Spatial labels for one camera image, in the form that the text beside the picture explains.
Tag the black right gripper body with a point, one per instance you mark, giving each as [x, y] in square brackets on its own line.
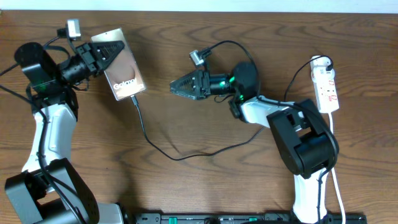
[206, 89]

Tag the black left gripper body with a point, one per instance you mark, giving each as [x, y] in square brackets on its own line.
[84, 51]

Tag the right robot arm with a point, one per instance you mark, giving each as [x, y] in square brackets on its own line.
[305, 143]

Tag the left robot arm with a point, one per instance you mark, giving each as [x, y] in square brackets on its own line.
[49, 189]

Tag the white USB charger adapter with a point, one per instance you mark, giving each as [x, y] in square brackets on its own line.
[322, 68]

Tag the white power strip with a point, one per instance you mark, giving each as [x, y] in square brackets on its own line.
[326, 95]

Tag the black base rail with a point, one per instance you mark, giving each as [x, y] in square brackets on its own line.
[156, 218]

